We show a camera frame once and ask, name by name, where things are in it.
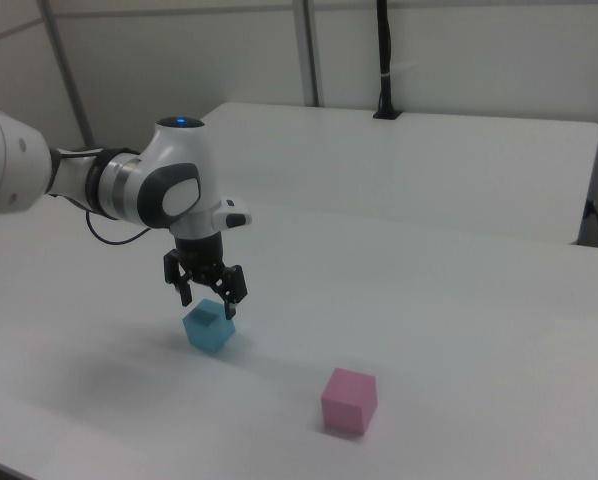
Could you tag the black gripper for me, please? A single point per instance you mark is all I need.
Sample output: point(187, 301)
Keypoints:
point(199, 252)

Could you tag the blue cube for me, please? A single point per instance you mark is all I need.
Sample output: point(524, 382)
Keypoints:
point(206, 336)

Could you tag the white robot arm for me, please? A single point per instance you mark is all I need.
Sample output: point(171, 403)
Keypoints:
point(179, 150)

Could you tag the pink cube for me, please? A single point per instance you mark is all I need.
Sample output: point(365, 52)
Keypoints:
point(346, 405)

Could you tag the grey partition post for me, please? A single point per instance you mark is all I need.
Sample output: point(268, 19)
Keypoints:
point(61, 65)
point(307, 50)

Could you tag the black camera stand pole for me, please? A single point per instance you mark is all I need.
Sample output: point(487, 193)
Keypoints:
point(385, 50)

